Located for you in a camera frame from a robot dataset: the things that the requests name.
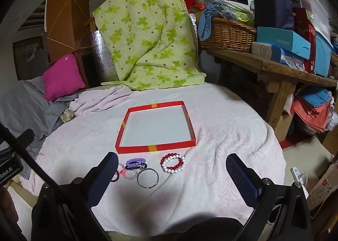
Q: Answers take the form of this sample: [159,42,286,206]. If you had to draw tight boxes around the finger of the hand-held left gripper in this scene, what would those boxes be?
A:
[14,128,35,150]

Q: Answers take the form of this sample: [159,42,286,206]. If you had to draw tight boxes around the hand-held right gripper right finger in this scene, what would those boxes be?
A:
[226,153,313,241]

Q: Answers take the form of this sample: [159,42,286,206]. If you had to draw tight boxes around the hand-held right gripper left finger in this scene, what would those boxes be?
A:
[31,152,119,241]

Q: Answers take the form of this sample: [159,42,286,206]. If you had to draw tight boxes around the dark red bangle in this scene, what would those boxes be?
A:
[112,169,124,183]

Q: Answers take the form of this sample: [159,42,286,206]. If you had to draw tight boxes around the small pink bead bracelet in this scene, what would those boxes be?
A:
[117,163,128,178]

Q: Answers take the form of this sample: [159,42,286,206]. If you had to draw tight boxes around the large pink bead bracelet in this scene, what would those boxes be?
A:
[123,168,140,180]

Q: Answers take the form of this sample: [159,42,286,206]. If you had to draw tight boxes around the purple bead bracelet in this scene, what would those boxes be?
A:
[126,159,146,169]

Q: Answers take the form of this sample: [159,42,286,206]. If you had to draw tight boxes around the silver metal bangle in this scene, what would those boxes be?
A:
[137,167,159,189]

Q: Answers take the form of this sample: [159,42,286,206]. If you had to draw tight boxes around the black hair tie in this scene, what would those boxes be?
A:
[124,162,148,172]

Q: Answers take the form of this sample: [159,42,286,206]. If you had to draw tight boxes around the red bead bracelet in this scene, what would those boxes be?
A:
[160,153,185,170]

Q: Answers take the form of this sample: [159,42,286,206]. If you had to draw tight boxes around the red shallow box tray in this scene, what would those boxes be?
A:
[115,101,197,154]

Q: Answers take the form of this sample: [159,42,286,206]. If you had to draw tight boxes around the grey blanket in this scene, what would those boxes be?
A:
[0,76,80,179]

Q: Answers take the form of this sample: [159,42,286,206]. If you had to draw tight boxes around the floral patterned cloth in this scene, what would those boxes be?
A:
[59,108,77,124]

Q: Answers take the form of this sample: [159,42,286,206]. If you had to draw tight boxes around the white handheld device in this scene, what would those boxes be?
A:
[290,167,309,199]

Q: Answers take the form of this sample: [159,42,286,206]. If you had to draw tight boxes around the brown cardboard box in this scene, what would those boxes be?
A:
[275,112,295,142]

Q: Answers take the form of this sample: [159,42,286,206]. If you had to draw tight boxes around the magenta pillow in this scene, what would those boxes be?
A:
[42,53,85,101]

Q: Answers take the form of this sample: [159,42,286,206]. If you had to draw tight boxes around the floral paper bag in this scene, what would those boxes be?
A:
[308,159,338,212]

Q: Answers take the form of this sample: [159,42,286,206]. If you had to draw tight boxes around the dark wooden cabinet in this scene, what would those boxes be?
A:
[13,38,50,80]

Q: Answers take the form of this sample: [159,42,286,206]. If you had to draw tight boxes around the folded orange cloths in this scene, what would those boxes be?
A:
[290,96,333,133]

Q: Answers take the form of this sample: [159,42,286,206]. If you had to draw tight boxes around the folded blue cloths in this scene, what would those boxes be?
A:
[298,88,330,107]

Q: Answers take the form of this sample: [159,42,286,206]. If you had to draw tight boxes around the silver foil mat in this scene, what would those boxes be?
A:
[90,30,119,83]

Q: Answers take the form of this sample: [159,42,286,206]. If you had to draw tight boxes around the wooden bench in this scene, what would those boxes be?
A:
[197,46,338,141]

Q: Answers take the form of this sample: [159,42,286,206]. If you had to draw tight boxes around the blue box with white end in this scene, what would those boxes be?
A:
[251,42,307,72]

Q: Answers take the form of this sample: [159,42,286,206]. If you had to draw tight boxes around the orange-brown board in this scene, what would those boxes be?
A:
[44,0,91,55]

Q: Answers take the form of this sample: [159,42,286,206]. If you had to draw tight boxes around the light blue cardboard box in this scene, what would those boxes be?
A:
[256,27,311,60]

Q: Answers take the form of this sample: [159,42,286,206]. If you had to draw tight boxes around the wicker basket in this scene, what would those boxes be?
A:
[198,17,258,53]

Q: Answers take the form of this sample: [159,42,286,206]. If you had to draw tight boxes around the blue plastic bin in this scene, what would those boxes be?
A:
[314,31,334,76]

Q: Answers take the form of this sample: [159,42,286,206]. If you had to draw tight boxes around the green floral pillow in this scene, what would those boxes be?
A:
[92,0,206,91]

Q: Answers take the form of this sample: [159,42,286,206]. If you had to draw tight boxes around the tall red box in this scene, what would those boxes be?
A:
[292,7,317,74]

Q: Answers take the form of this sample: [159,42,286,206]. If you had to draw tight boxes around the blue cloth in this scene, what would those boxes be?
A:
[198,3,235,41]

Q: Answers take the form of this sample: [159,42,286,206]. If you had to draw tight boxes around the navy blue bag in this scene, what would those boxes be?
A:
[253,0,295,31]

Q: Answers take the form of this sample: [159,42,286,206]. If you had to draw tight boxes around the white plastic bag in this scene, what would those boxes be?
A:
[288,0,332,43]

